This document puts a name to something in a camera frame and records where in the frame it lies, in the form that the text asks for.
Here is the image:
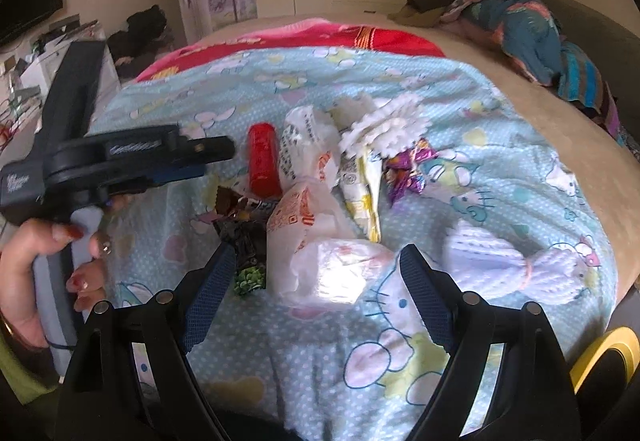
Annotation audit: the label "green wrapper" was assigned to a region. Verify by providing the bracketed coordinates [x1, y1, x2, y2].
[232, 266, 267, 295]

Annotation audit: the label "black bag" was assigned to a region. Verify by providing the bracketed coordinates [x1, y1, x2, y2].
[107, 5, 174, 68]

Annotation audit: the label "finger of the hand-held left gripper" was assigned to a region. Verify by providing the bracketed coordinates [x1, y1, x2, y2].
[111, 165, 207, 198]
[176, 136, 237, 170]

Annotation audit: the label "lavender knitted cloth bundle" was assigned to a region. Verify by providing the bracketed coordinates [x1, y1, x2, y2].
[444, 220, 589, 305]

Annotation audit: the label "colourful clothes pile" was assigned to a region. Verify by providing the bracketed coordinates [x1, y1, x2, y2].
[444, 0, 622, 122]

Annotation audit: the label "red cylindrical tube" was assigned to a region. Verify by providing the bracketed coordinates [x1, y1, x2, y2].
[248, 122, 284, 198]

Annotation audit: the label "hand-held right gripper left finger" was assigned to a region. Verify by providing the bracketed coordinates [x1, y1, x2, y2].
[54, 244, 238, 441]

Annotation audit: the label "blue cartoon print blanket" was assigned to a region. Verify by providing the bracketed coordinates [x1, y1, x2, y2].
[89, 47, 619, 428]

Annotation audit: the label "yellow white snack packet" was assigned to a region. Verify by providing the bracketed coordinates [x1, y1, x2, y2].
[340, 148, 384, 243]

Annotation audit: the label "white orange-print plastic bag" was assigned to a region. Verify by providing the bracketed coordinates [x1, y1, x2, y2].
[265, 178, 354, 307]

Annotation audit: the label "dark brown snack wrapper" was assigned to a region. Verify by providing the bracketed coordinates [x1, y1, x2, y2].
[212, 187, 277, 273]

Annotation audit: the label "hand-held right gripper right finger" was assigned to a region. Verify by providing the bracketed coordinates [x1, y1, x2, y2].
[398, 244, 584, 441]

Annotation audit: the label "white dresser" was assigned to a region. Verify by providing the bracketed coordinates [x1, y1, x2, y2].
[0, 15, 108, 162]

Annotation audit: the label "white foam fruit net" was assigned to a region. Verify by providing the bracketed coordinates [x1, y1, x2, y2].
[334, 95, 434, 160]

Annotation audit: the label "white grey-print plastic bag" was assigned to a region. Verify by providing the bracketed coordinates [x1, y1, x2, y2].
[278, 105, 346, 194]

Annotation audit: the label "beige bed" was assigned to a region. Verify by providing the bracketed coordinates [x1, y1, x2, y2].
[135, 0, 640, 339]

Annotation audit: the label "dark brown clothes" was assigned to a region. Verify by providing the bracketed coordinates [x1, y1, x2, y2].
[387, 0, 463, 28]

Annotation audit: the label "red pink blanket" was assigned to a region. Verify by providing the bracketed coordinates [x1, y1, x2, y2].
[135, 18, 447, 82]

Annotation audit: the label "purple foil wrapper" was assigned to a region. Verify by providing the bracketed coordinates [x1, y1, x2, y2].
[382, 138, 441, 205]

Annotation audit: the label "person's left hand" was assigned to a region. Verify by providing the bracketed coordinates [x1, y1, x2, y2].
[0, 219, 111, 350]

